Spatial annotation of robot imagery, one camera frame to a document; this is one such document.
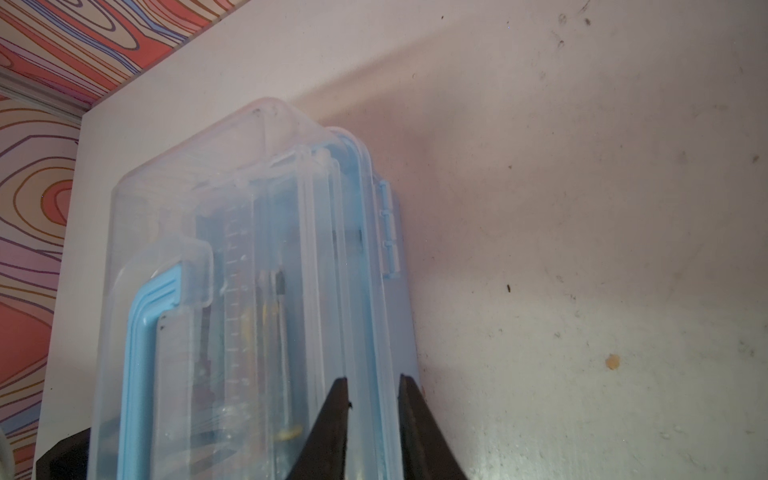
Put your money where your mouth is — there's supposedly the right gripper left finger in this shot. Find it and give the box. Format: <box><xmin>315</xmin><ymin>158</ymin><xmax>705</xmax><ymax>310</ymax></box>
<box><xmin>286</xmin><ymin>377</ymin><xmax>350</xmax><ymax>480</ymax></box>

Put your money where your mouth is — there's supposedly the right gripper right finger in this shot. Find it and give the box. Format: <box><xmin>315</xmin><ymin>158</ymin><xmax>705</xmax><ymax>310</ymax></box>
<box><xmin>398</xmin><ymin>375</ymin><xmax>468</xmax><ymax>480</ymax></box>

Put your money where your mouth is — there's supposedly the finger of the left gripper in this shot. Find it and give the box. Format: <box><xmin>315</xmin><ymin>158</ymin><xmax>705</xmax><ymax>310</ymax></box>
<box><xmin>35</xmin><ymin>429</ymin><xmax>90</xmax><ymax>480</ymax></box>

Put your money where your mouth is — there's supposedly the clear tool box lid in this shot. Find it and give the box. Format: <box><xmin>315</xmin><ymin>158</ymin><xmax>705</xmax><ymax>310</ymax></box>
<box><xmin>88</xmin><ymin>99</ymin><xmax>352</xmax><ymax>479</ymax></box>

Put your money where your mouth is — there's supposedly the blue plastic tool box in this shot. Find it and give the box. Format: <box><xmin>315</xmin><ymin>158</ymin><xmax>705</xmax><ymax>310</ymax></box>
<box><xmin>331</xmin><ymin>127</ymin><xmax>419</xmax><ymax>479</ymax></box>

